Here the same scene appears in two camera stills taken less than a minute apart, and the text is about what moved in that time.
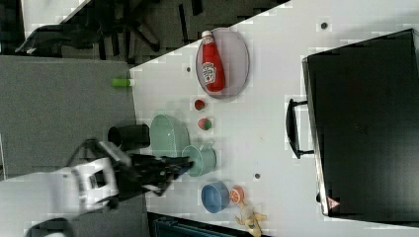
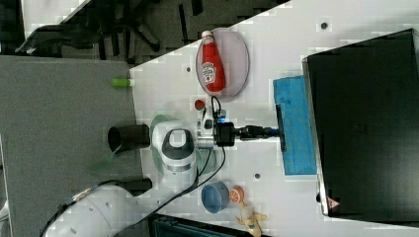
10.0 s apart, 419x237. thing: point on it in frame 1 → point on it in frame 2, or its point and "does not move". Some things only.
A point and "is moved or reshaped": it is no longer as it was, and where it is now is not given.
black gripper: (149, 172) → (226, 132)
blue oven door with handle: (293, 128) is moved or reshaped
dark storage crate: (165, 225) does not move
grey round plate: (234, 57) does not move
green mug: (204, 158) does not move
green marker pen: (123, 82) does not move
